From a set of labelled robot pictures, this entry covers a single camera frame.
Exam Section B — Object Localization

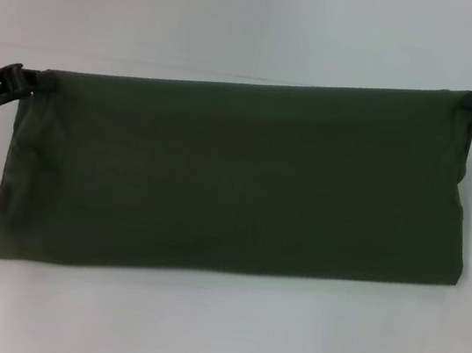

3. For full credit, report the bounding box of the dark green FREE! t-shirt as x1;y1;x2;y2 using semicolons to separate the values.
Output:
0;20;472;329

